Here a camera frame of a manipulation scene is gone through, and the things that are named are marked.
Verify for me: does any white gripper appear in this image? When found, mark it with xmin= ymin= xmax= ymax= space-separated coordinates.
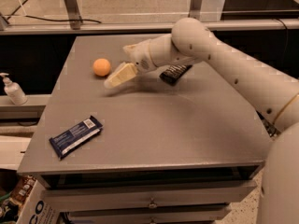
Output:
xmin=104 ymin=42 xmax=156 ymax=89

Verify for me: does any orange ball fruit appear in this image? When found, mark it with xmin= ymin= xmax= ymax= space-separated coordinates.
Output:
xmin=93 ymin=58 xmax=111 ymax=77

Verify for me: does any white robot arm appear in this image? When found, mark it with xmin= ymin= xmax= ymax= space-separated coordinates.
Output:
xmin=105 ymin=18 xmax=299 ymax=224

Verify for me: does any blue rxbar blueberry wrapper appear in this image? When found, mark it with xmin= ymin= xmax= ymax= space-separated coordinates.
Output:
xmin=49 ymin=116 xmax=103 ymax=160

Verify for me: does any black snack bar wrapper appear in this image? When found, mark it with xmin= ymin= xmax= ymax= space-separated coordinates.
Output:
xmin=159 ymin=65 xmax=192 ymax=86

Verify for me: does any grey drawer cabinet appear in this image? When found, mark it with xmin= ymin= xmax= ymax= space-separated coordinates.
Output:
xmin=19 ymin=35 xmax=271 ymax=224

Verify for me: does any white pump lotion bottle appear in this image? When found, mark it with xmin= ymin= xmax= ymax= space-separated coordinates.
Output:
xmin=0 ymin=73 xmax=27 ymax=105

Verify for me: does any upper drawer knob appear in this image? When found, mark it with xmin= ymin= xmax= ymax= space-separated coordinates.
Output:
xmin=148 ymin=200 xmax=158 ymax=209

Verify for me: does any snack bag in box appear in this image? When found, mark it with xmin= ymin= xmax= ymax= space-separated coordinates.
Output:
xmin=9 ymin=175 xmax=36 ymax=205

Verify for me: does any white cardboard box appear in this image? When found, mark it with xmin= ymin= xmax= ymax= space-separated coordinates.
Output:
xmin=17 ymin=181 xmax=59 ymax=224

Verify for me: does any left metal frame post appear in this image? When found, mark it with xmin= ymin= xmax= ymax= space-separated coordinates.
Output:
xmin=64 ymin=0 xmax=82 ymax=30

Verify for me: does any metal frame post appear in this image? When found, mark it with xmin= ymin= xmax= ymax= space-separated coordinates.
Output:
xmin=189 ymin=0 xmax=203 ymax=20
xmin=64 ymin=0 xmax=82 ymax=30

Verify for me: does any right metal frame post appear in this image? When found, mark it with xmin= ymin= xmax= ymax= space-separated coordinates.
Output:
xmin=189 ymin=0 xmax=203 ymax=20

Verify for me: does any horizontal metal frame rail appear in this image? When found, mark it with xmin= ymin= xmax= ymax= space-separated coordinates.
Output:
xmin=0 ymin=19 xmax=299 ymax=35

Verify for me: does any black cable on floor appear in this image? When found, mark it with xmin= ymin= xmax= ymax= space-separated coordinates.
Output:
xmin=5 ymin=0 xmax=103 ymax=25

